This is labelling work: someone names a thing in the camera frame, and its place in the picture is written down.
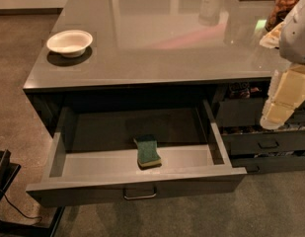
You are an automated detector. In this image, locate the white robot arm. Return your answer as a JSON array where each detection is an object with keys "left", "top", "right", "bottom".
[{"left": 260, "top": 0, "right": 305, "bottom": 129}]

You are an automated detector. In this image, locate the metal drawer handle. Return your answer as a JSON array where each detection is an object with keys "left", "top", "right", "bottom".
[{"left": 122, "top": 187, "right": 157, "bottom": 200}]

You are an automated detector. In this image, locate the white paper bowl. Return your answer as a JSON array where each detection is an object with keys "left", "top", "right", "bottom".
[{"left": 46, "top": 30, "right": 93, "bottom": 58}]

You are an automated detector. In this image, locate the green and yellow sponge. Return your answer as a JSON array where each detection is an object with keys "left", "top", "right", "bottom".
[{"left": 133, "top": 134, "right": 162, "bottom": 169}]

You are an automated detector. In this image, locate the open grey top drawer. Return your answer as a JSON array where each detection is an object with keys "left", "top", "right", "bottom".
[{"left": 26, "top": 101, "right": 247, "bottom": 207}]

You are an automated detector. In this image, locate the black cable on floor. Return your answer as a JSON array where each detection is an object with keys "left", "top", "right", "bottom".
[{"left": 0, "top": 191, "right": 43, "bottom": 223}]

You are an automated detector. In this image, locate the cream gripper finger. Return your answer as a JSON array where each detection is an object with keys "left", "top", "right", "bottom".
[
  {"left": 260, "top": 23, "right": 283, "bottom": 48},
  {"left": 260, "top": 64, "right": 305, "bottom": 130}
]

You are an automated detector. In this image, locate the grey counter cabinet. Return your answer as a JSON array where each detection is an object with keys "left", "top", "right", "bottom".
[{"left": 22, "top": 0, "right": 305, "bottom": 140}]

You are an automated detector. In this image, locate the dark lower right drawer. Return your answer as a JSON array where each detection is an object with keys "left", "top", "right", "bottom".
[{"left": 231, "top": 155, "right": 305, "bottom": 174}]

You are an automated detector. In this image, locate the black stand at left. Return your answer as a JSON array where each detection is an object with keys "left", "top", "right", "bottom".
[{"left": 0, "top": 149, "right": 65, "bottom": 237}]

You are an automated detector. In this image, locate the dark middle right drawer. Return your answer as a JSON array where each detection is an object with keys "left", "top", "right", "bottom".
[{"left": 222, "top": 130, "right": 305, "bottom": 155}]

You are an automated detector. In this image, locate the glass jar of snacks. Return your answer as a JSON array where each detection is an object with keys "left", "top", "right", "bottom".
[{"left": 265, "top": 0, "right": 299, "bottom": 32}]

